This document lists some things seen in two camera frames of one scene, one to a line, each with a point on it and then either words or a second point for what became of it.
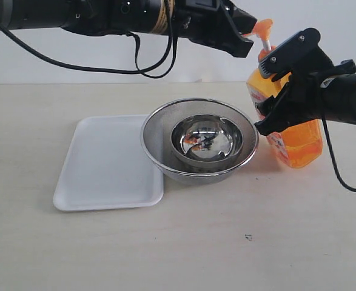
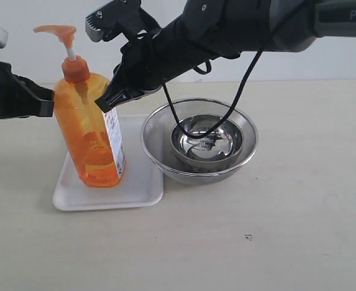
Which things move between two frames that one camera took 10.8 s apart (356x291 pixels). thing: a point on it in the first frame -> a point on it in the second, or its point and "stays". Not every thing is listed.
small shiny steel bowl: (207, 139) stays
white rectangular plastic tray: (105, 166) stays
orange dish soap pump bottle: (298, 145) -> (93, 134)
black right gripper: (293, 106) -> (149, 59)
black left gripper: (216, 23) -> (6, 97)
